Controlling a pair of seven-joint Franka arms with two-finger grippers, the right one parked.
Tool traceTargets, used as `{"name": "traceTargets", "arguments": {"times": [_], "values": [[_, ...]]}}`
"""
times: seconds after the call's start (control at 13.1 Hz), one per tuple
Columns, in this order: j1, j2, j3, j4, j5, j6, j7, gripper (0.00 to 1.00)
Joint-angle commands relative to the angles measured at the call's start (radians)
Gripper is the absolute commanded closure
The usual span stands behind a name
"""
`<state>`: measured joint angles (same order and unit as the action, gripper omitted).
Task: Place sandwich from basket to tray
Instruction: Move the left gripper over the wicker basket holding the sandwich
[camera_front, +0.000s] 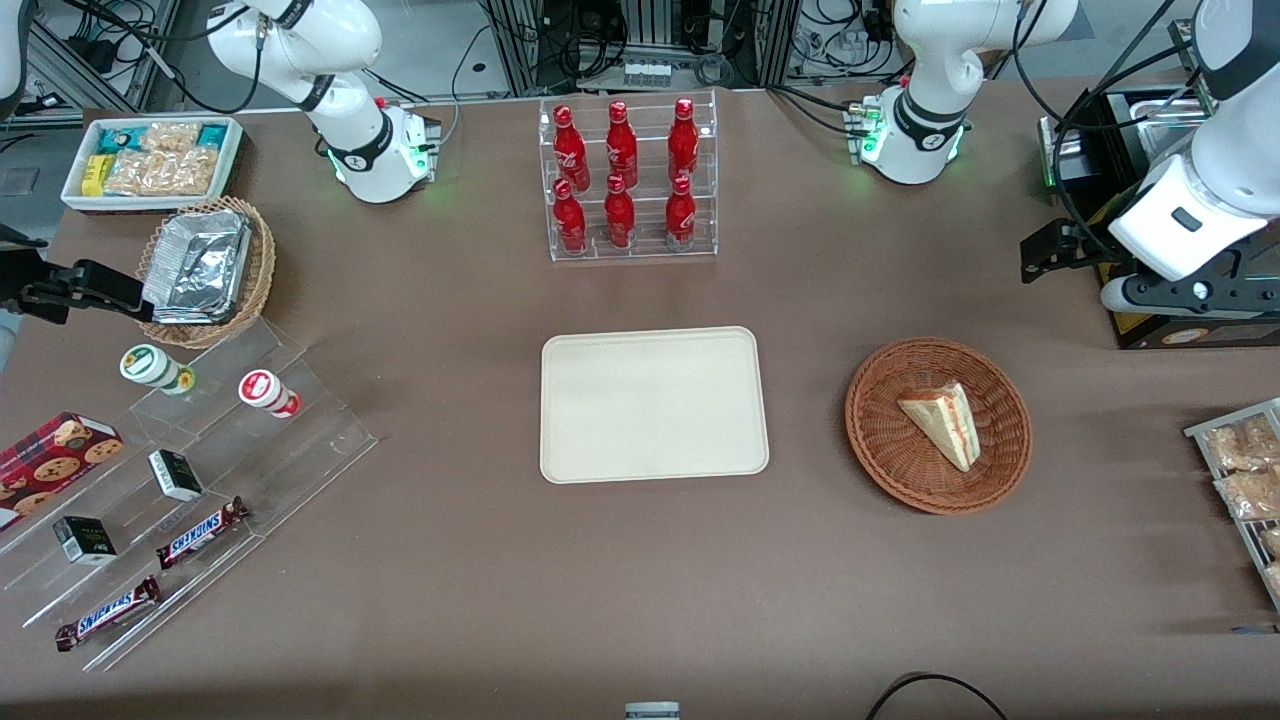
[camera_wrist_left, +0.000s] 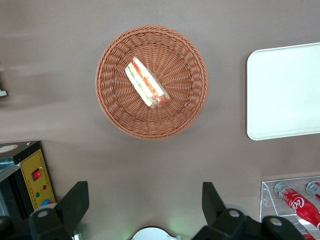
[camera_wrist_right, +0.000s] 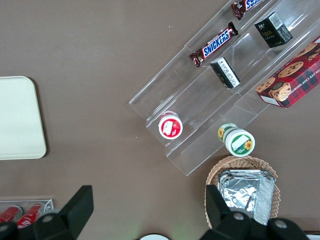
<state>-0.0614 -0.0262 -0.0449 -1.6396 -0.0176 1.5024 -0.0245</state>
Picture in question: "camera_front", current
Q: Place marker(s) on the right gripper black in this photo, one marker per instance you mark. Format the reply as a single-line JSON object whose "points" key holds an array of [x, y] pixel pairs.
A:
{"points": [[22, 272]]}

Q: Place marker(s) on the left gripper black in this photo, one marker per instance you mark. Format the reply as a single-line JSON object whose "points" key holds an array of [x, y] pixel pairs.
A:
{"points": [[1083, 247]]}

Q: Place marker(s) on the triangular sandwich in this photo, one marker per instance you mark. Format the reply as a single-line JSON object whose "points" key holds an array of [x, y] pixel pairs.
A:
{"points": [[945, 420]]}

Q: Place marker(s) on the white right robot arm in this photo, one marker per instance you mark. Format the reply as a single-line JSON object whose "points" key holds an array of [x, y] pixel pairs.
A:
{"points": [[352, 112]]}

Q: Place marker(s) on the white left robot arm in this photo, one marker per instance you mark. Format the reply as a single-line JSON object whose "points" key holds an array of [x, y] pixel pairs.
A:
{"points": [[930, 70]]}

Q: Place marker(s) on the light wicker basket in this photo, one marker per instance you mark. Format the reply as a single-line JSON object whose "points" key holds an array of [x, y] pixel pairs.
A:
{"points": [[258, 270]]}

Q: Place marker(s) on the brown wicker basket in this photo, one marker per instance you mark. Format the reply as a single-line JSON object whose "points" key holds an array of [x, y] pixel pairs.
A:
{"points": [[890, 450]]}

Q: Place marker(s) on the cream plastic tray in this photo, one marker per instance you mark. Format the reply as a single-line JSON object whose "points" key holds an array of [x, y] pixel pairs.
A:
{"points": [[655, 405]]}

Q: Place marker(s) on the green lid cup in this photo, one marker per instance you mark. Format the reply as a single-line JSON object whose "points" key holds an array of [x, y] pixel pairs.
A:
{"points": [[150, 366]]}

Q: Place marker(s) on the aluminium foil container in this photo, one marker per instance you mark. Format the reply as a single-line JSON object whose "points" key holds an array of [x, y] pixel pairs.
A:
{"points": [[200, 265]]}

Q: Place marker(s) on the yellow snack packet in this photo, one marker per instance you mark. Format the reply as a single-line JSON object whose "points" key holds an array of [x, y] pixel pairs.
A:
{"points": [[95, 175]]}

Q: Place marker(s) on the large clear cracker bag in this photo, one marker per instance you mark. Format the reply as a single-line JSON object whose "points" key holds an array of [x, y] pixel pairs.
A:
{"points": [[165, 172]]}

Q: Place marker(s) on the black food warmer appliance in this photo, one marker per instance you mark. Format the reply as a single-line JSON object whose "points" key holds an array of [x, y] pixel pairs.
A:
{"points": [[1160, 335]]}

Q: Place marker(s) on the teal snack packet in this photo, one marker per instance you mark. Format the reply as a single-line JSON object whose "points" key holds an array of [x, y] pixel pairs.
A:
{"points": [[211, 136], [122, 140]]}

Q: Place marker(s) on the small clear cracker bag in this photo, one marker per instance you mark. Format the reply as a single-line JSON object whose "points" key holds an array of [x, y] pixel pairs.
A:
{"points": [[172, 135]]}

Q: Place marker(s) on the steel warmer pan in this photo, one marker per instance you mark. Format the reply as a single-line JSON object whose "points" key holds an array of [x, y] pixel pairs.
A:
{"points": [[1150, 115]]}

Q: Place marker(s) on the white rectangular snack bin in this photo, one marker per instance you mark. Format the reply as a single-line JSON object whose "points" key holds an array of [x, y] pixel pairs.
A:
{"points": [[230, 165]]}

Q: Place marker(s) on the red cookie box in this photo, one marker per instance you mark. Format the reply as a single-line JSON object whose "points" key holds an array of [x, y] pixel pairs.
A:
{"points": [[50, 460]]}

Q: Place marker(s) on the red lid cup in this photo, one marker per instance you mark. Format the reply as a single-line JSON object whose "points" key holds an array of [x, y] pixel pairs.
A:
{"points": [[265, 390]]}

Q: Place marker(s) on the small black box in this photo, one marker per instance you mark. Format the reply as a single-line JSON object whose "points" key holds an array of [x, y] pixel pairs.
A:
{"points": [[85, 540], [176, 474]]}

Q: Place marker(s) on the clear acrylic stepped stand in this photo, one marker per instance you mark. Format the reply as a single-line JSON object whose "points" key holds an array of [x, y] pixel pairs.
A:
{"points": [[300, 450]]}

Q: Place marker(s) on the snickers chocolate bar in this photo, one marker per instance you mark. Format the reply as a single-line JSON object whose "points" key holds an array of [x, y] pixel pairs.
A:
{"points": [[108, 613], [200, 532]]}

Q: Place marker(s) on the clear snack bag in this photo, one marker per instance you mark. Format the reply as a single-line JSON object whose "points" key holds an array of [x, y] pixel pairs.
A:
{"points": [[1272, 542], [1250, 495], [1245, 445], [1274, 578]]}

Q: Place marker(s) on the red cola bottle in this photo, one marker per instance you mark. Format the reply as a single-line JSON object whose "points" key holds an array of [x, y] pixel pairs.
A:
{"points": [[571, 150], [622, 148], [570, 222], [684, 145], [620, 218], [681, 218]]}

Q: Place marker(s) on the clear acrylic bottle rack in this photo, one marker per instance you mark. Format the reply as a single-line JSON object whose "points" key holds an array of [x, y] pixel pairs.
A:
{"points": [[645, 250]]}

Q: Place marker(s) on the small blue object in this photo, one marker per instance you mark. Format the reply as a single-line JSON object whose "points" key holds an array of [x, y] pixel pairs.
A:
{"points": [[1255, 629]]}

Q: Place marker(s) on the white power strip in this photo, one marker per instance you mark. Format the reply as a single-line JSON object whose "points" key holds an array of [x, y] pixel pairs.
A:
{"points": [[648, 72]]}

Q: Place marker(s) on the grey white capped object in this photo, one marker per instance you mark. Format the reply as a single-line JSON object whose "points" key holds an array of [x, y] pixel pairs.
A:
{"points": [[652, 711]]}

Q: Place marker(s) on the grey metal frame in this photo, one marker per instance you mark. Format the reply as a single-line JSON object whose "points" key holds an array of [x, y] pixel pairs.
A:
{"points": [[120, 50]]}

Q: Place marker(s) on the aluminium frame rack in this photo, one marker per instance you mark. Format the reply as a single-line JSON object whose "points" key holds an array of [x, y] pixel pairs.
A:
{"points": [[520, 45]]}

